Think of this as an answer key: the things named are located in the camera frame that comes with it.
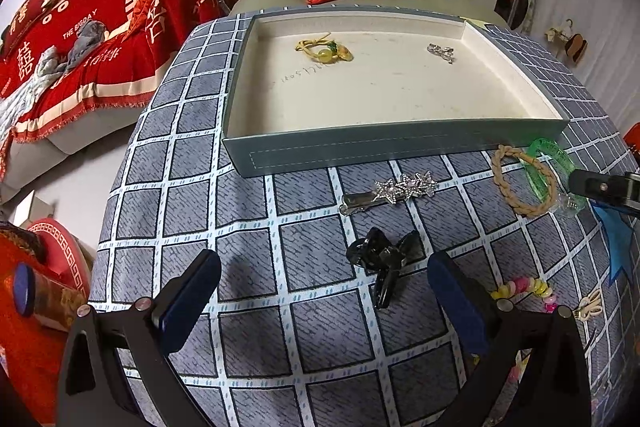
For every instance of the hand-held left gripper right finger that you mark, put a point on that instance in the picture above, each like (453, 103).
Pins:
(460, 307)

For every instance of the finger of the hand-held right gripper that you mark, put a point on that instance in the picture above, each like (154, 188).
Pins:
(600, 188)

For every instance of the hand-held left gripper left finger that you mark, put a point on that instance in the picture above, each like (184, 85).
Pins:
(185, 307)

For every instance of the green translucent bangle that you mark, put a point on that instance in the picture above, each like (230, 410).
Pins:
(550, 149)

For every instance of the black claw hair clip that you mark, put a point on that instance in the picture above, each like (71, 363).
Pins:
(385, 257)

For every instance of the cream hair clip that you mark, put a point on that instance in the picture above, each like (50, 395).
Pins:
(589, 306)

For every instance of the silver star hair clip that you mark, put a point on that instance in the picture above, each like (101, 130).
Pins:
(400, 189)

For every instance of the grey jewelry tray cream lining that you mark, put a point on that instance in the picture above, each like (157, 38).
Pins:
(375, 97)

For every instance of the cylinder can blue lid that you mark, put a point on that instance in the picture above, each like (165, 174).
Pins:
(50, 302)

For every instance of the white box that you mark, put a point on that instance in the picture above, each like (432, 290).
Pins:
(25, 207)

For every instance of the beige sofa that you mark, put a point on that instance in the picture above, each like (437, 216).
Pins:
(55, 159)

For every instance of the silver brooch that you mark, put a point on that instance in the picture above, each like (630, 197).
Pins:
(441, 53)

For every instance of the pale blue cloth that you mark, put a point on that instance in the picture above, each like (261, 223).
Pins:
(30, 92)

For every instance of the grey cloth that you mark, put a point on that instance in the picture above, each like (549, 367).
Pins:
(85, 44)

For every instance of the sofa with red blanket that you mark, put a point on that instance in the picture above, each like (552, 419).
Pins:
(125, 7)

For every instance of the wall ornament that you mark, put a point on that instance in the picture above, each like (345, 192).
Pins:
(575, 47)

